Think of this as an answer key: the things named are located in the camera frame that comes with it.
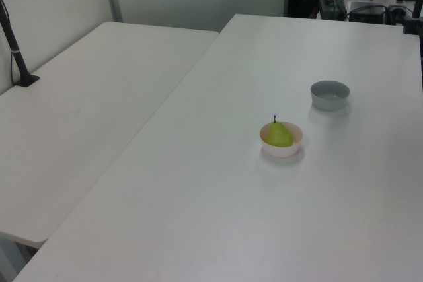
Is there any black camera pole with clamp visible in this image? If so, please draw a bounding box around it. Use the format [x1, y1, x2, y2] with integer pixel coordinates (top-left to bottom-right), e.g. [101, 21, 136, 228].
[0, 0, 41, 88]

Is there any green pear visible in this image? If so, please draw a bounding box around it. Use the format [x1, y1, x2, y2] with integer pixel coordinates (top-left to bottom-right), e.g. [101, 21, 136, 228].
[266, 114, 295, 148]

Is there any grey plastic bowl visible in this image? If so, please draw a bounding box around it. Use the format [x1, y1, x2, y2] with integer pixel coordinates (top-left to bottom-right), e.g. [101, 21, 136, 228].
[309, 79, 351, 112]

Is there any white side table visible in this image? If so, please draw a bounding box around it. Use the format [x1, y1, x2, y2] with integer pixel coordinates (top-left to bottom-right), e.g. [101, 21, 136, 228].
[0, 21, 221, 249]

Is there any black clamped pole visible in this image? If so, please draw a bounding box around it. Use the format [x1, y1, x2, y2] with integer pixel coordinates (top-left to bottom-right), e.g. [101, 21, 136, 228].
[401, 0, 423, 36]

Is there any small black device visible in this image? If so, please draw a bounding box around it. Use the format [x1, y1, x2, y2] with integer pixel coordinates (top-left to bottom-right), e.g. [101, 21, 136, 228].
[386, 4, 408, 26]

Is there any pink plastic bowl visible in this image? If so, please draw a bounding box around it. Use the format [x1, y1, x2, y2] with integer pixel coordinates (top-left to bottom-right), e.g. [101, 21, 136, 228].
[258, 122, 304, 159]

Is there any black electronics box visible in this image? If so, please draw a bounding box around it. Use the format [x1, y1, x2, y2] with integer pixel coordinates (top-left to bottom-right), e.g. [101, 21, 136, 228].
[348, 1, 388, 25]

